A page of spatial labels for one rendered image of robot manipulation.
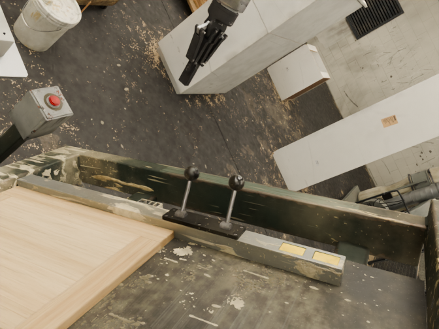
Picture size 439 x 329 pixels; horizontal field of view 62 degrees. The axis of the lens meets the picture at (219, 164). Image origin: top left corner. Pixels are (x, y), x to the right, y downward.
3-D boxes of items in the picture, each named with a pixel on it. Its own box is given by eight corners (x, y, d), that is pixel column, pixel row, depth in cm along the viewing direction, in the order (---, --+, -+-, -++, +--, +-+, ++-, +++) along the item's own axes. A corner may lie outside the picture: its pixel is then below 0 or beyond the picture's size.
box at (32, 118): (34, 107, 141) (58, 85, 131) (50, 134, 142) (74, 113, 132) (6, 113, 131) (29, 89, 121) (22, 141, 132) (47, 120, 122)
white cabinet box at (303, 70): (277, 69, 616) (315, 46, 577) (291, 100, 612) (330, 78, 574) (266, 68, 578) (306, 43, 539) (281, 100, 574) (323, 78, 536)
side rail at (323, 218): (93, 177, 138) (90, 149, 134) (417, 254, 92) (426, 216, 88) (81, 182, 133) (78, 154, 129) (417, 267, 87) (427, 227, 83)
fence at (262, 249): (33, 185, 115) (31, 173, 113) (343, 272, 75) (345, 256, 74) (19, 191, 111) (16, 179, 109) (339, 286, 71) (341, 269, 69)
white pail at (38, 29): (46, 20, 263) (81, -22, 237) (61, 57, 261) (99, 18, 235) (1, 12, 236) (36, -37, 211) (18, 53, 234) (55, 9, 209)
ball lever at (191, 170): (177, 218, 90) (190, 166, 91) (190, 222, 88) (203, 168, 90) (169, 217, 86) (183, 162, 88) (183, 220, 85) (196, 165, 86)
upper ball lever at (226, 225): (220, 230, 85) (233, 174, 86) (235, 234, 83) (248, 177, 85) (213, 229, 81) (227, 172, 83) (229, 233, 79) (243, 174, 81)
